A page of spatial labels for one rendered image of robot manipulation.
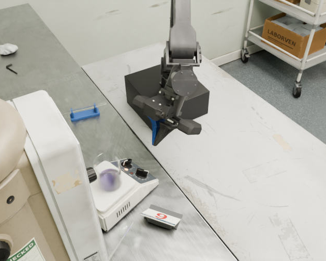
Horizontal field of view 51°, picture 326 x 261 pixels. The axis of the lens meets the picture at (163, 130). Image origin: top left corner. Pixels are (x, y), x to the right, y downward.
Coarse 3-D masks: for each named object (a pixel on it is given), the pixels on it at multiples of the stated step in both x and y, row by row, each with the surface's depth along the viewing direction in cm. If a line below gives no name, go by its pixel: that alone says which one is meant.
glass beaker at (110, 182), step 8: (96, 160) 82; (104, 160) 84; (112, 160) 84; (96, 168) 82; (104, 168) 86; (112, 168) 86; (120, 168) 82; (104, 176) 79; (112, 176) 80; (120, 176) 83; (104, 184) 81; (112, 184) 82; (120, 184) 84; (112, 192) 84
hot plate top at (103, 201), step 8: (128, 176) 88; (96, 184) 86; (128, 184) 86; (96, 192) 84; (104, 192) 84; (120, 192) 84; (96, 200) 82; (104, 200) 82; (112, 200) 82; (96, 208) 81; (104, 208) 80
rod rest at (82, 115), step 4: (96, 108) 117; (72, 112) 115; (76, 112) 119; (80, 112) 119; (84, 112) 119; (88, 112) 119; (92, 112) 119; (96, 112) 119; (72, 116) 116; (76, 116) 118; (80, 116) 118; (84, 116) 118; (88, 116) 118; (92, 116) 118; (72, 120) 117; (76, 120) 117
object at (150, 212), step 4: (144, 212) 86; (148, 212) 87; (152, 212) 87; (156, 212) 88; (156, 216) 85; (160, 216) 86; (164, 216) 86; (168, 216) 87; (164, 220) 84; (168, 220) 84; (172, 220) 85; (176, 220) 86
